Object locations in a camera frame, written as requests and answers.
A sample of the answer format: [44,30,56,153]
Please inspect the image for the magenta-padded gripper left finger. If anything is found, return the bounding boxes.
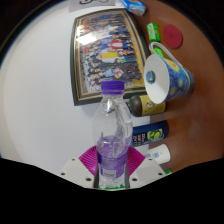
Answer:
[59,146,101,189]

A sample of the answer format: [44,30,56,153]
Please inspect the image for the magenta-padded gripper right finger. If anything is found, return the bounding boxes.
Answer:
[124,145,167,189]

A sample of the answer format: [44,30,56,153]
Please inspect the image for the clear bottle with purple cap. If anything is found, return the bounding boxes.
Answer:
[92,79,134,190]

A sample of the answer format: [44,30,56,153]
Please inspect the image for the white bottle with blue cap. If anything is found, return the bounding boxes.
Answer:
[143,143,172,165]

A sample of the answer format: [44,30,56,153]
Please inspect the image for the dark blue pump bottle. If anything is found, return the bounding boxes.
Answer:
[131,120,170,148]

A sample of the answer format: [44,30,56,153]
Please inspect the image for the brown pump bottle yellow label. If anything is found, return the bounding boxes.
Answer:
[129,94,167,118]

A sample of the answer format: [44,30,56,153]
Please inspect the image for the blue mug with yellow print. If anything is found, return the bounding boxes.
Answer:
[143,42,196,105]

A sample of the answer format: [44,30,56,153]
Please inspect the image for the small green pack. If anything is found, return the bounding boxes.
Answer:
[153,46,165,58]
[146,22,161,43]

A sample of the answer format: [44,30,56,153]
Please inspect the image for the black-framed group picture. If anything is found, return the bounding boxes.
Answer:
[69,9,151,107]

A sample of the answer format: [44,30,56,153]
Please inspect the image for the flat round red coaster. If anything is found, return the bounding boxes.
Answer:
[162,23,184,50]

